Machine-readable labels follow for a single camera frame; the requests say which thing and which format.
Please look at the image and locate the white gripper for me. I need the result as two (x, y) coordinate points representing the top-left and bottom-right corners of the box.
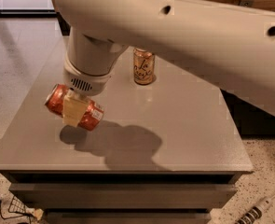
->
(62, 54), (115, 127)

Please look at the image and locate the red coke can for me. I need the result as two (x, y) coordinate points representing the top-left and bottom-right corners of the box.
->
(45, 84), (104, 131)

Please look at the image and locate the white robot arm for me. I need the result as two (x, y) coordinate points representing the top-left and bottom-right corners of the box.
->
(54, 0), (275, 117)

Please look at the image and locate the orange LaCroix can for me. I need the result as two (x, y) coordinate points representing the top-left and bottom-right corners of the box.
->
(133, 48), (155, 85)

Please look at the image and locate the grey drawer cabinet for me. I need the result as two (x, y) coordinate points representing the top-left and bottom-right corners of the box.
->
(0, 42), (253, 224)

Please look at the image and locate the white power strip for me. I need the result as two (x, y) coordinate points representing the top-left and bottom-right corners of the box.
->
(234, 194), (275, 224)

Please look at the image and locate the right metal bracket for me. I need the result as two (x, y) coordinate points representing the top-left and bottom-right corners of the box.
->
(239, 0), (254, 7)

